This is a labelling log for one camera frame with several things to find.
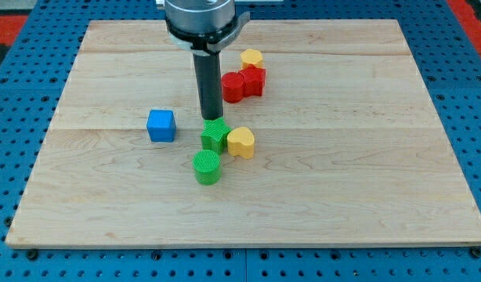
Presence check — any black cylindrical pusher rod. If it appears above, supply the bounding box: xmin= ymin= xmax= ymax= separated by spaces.
xmin=193 ymin=54 xmax=223 ymax=120

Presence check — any yellow heart block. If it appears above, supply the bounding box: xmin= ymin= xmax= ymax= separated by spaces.
xmin=227 ymin=127 xmax=255 ymax=159

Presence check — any red cylinder block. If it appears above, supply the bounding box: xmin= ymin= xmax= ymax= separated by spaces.
xmin=221 ymin=72 xmax=244 ymax=103

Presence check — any yellow flower block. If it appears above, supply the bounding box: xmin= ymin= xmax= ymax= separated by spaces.
xmin=240 ymin=49 xmax=264 ymax=69

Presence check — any red star block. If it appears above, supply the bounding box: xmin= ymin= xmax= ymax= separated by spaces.
xmin=239 ymin=66 xmax=266 ymax=97

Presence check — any green star block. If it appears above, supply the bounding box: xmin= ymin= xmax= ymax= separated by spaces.
xmin=201 ymin=117 xmax=231 ymax=155

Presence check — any blue cube block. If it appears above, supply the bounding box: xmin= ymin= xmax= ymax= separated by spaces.
xmin=146 ymin=109 xmax=176 ymax=143

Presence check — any green cylinder block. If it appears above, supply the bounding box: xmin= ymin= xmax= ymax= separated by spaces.
xmin=192 ymin=150 xmax=222 ymax=186

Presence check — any wooden board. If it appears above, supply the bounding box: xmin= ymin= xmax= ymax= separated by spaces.
xmin=6 ymin=20 xmax=481 ymax=249

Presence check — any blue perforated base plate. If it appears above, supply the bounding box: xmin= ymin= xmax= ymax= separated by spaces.
xmin=0 ymin=0 xmax=481 ymax=281

